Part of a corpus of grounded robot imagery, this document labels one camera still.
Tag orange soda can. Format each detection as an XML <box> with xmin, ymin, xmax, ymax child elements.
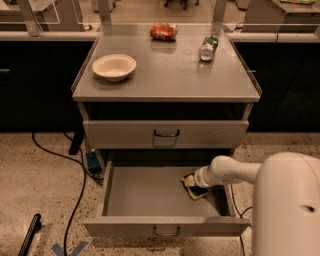
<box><xmin>150</xmin><ymin>23</ymin><xmax>178</xmax><ymax>41</ymax></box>

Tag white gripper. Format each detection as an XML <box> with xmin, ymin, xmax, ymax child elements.
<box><xmin>183</xmin><ymin>166</ymin><xmax>214</xmax><ymax>188</ymax></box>

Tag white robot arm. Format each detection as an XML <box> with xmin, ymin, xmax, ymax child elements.
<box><xmin>182</xmin><ymin>152</ymin><xmax>320</xmax><ymax>256</ymax></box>

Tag black floor cable left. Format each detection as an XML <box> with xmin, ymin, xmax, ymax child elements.
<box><xmin>31</xmin><ymin>132</ymin><xmax>105</xmax><ymax>256</ymax></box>

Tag dark long counter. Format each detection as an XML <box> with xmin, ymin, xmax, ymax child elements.
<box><xmin>0</xmin><ymin>40</ymin><xmax>320</xmax><ymax>132</ymax></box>

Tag green and yellow sponge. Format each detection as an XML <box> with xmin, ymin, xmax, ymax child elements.
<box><xmin>181</xmin><ymin>176</ymin><xmax>209</xmax><ymax>200</ymax></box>

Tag black floor cable right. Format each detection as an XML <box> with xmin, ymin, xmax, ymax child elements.
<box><xmin>229</xmin><ymin>184</ymin><xmax>254</xmax><ymax>256</ymax></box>

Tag blue power adapter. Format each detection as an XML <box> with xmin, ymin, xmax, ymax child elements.
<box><xmin>86</xmin><ymin>151</ymin><xmax>101</xmax><ymax>174</ymax></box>

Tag closed grey top drawer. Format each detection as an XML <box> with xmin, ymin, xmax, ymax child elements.
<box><xmin>83</xmin><ymin>120</ymin><xmax>249</xmax><ymax>149</ymax></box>

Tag black bar on floor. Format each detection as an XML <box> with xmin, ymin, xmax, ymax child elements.
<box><xmin>18</xmin><ymin>213</ymin><xmax>42</xmax><ymax>256</ymax></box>

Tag open grey middle drawer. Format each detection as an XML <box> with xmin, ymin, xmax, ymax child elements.
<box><xmin>84</xmin><ymin>162</ymin><xmax>250</xmax><ymax>238</ymax></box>

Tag grey drawer cabinet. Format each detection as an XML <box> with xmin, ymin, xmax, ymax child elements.
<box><xmin>71</xmin><ymin>23</ymin><xmax>263</xmax><ymax>238</ymax></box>

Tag white bowl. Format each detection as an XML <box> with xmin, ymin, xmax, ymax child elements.
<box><xmin>92</xmin><ymin>54</ymin><xmax>137</xmax><ymax>82</ymax></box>

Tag black floor cable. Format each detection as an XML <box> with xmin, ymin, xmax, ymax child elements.
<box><xmin>229</xmin><ymin>184</ymin><xmax>254</xmax><ymax>256</ymax></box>
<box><xmin>31</xmin><ymin>132</ymin><xmax>105</xmax><ymax>256</ymax></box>

